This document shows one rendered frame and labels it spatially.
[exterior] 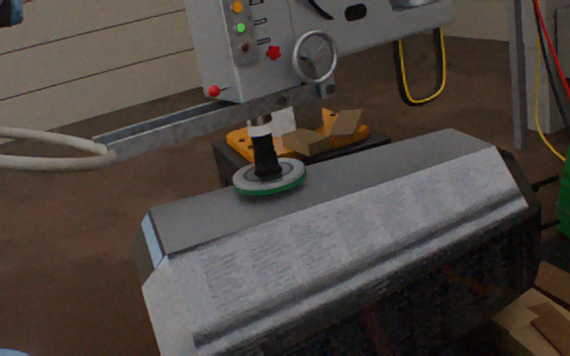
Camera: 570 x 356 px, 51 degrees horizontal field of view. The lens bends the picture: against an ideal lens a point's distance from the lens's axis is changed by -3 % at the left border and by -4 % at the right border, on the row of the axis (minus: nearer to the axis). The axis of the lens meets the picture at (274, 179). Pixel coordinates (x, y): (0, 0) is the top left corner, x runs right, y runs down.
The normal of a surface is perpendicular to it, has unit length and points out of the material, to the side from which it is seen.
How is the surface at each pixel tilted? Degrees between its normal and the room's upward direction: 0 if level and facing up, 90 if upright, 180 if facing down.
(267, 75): 90
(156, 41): 90
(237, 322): 45
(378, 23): 90
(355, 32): 90
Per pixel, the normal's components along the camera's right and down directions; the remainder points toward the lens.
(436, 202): 0.12, -0.45
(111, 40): 0.43, 0.25
